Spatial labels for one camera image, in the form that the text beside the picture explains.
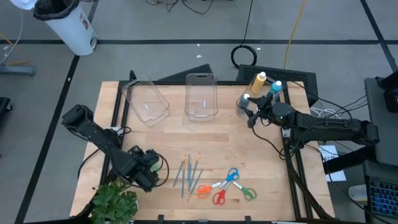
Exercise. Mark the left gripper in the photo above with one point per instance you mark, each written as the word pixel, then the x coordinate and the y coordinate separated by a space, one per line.
pixel 135 165

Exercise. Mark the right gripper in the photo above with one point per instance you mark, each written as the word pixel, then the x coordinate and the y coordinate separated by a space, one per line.
pixel 280 113

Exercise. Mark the dark grey paint bottle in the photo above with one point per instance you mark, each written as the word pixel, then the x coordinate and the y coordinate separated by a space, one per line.
pixel 245 101

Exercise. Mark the yellow paint bottle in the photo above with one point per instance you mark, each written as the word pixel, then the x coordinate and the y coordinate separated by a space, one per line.
pixel 258 84

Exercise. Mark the teal paint bottle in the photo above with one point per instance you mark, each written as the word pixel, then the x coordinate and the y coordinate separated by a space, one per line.
pixel 275 88

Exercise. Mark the clear plastic bin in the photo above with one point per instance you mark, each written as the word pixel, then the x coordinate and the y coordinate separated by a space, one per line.
pixel 201 96
pixel 146 102
pixel 248 90

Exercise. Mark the blue scissors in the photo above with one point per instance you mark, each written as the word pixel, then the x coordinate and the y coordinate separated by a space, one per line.
pixel 231 175

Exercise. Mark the red scissors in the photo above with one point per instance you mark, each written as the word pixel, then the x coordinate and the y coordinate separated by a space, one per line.
pixel 219 197

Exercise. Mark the green scissors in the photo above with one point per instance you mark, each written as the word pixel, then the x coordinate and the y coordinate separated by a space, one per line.
pixel 248 193

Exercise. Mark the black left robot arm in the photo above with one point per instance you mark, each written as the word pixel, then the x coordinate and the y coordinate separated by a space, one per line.
pixel 102 140

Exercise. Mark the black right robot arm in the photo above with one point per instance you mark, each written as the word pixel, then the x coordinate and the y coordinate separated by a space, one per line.
pixel 329 127

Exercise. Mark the green plant in white pot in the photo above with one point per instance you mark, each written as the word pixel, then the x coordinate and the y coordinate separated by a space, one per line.
pixel 113 202

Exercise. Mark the black perforated metal box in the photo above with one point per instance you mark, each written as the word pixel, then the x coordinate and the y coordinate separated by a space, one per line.
pixel 298 76

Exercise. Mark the black table clamp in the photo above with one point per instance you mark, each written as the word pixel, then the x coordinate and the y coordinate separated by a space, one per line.
pixel 160 219
pixel 247 220

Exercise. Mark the orange scissors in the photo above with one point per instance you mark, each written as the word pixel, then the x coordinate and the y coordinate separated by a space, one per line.
pixel 203 190

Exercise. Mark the white paper sheet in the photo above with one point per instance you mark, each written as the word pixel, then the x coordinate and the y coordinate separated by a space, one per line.
pixel 337 177

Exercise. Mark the white computer mouse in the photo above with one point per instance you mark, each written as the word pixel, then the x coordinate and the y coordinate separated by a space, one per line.
pixel 357 193

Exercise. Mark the black device on cart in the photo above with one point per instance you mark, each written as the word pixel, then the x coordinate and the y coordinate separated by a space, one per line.
pixel 391 93

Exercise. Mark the backlit keyboard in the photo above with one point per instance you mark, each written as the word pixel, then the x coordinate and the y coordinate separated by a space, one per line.
pixel 384 197

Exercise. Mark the white trash can black bag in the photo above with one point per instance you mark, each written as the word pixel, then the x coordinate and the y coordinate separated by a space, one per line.
pixel 71 31

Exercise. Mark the black caster item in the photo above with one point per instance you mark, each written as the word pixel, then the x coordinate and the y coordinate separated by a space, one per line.
pixel 4 105

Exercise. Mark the grey stand base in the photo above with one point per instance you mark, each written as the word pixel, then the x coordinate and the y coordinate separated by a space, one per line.
pixel 17 70

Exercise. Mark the black aluminium table frame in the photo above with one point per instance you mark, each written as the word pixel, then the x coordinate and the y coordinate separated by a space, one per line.
pixel 121 102

